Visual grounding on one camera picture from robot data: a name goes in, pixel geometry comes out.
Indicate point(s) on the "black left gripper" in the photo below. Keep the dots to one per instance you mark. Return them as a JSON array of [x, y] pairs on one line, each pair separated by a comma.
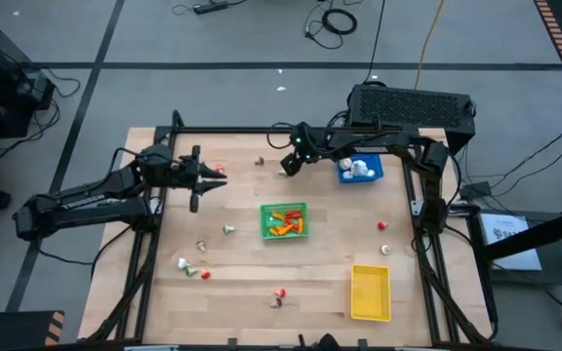
[[181, 173]]

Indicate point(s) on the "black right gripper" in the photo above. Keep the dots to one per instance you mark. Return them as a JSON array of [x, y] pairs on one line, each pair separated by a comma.
[[310, 142]]

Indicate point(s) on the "red chili pepper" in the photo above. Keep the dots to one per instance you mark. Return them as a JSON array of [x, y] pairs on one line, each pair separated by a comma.
[[293, 217], [291, 222], [294, 213]]

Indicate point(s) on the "large white garlic bulb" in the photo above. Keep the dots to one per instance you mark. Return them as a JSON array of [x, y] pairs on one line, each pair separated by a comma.
[[359, 168]]

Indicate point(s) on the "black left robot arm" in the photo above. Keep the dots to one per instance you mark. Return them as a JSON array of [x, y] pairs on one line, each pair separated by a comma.
[[86, 205]]

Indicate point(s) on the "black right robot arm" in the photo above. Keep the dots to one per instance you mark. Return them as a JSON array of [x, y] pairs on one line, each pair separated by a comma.
[[383, 141]]

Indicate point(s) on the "green plastic basket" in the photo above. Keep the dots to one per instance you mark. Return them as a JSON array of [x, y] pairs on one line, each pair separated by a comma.
[[266, 222]]

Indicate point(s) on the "beige mushroom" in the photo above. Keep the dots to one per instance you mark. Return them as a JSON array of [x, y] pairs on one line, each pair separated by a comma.
[[201, 246], [386, 249]]

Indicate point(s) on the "blue plastic basket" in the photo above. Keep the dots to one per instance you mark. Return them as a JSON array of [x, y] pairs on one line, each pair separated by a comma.
[[376, 179]]

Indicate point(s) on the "small red tomato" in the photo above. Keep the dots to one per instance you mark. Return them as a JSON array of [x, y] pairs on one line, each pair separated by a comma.
[[382, 225], [205, 274]]

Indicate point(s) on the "black computer tower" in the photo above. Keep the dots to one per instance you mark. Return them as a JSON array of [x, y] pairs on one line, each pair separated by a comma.
[[408, 109]]

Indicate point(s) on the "yellow plastic basket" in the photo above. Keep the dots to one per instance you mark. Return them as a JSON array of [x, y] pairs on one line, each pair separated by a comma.
[[371, 292]]

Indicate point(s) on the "black power strip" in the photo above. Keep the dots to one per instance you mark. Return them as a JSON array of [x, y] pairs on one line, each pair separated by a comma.
[[210, 7]]

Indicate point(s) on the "black power adapter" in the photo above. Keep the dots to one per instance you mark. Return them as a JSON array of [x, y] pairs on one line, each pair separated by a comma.
[[471, 189]]

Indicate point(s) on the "white printed paper sheet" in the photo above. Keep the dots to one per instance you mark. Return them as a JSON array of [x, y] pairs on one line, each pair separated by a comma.
[[510, 244]]

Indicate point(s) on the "black box hazard stripes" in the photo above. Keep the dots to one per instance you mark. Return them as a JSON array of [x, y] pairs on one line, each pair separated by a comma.
[[12, 331]]

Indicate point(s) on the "black metal stand beam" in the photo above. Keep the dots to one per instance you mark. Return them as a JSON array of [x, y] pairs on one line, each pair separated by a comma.
[[539, 234]]

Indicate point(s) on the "dark grey side table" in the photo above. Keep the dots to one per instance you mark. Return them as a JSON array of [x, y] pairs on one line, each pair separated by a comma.
[[559, 275]]

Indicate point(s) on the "black aluminium table frame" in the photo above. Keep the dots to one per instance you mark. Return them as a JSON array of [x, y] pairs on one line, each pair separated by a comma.
[[222, 130]]

